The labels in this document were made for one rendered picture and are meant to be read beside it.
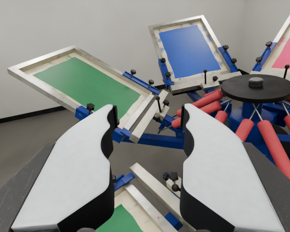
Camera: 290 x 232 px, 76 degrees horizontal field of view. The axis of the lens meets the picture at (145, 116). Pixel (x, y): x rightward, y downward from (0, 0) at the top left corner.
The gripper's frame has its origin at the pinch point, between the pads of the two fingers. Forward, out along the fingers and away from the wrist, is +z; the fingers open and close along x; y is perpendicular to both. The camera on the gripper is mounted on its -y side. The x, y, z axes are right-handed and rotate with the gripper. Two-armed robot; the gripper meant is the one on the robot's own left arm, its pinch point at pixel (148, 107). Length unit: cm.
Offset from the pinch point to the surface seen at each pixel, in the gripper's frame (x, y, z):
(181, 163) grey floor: 35, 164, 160
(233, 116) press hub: 44, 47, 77
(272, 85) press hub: 56, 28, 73
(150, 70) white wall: -3, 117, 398
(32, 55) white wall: -235, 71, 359
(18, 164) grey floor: -205, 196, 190
